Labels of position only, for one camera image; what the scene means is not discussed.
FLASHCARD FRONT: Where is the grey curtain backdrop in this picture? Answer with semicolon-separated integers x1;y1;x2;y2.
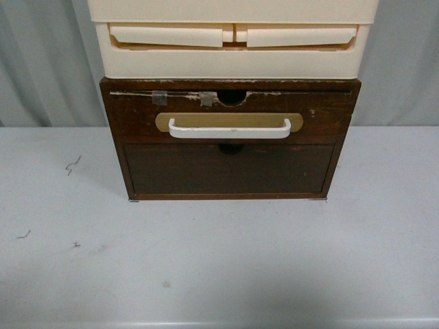
1;1;438;127

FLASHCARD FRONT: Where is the left clear tape piece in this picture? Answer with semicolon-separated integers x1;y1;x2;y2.
151;90;167;106

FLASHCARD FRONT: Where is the right cream plastic flap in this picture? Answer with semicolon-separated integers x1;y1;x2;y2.
236;24;357;48

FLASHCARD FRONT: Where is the clear tape piece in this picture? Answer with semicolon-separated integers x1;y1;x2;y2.
198;91;217;107
151;90;167;106

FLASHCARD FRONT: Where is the cream plastic organizer box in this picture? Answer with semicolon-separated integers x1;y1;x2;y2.
88;1;379;79

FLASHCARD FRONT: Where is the white drawer handle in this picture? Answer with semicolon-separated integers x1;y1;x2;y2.
168;119;292;139

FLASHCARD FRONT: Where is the left cream plastic flap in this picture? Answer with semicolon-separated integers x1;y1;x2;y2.
110;24;233;47

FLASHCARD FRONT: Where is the brown wooden drawer cabinet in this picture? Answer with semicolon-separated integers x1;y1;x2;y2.
100;78;361;200

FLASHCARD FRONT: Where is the wooden drawer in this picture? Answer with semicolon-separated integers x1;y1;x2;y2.
110;90;354;144
125;144;333;195

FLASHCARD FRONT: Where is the tan handle backplate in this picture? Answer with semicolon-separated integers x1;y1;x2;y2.
155;112;304;132

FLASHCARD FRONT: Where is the cream plastic flap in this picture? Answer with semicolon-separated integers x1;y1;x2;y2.
110;24;233;47
236;24;357;48

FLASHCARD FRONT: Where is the right clear tape piece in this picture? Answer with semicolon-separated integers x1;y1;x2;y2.
198;91;217;107

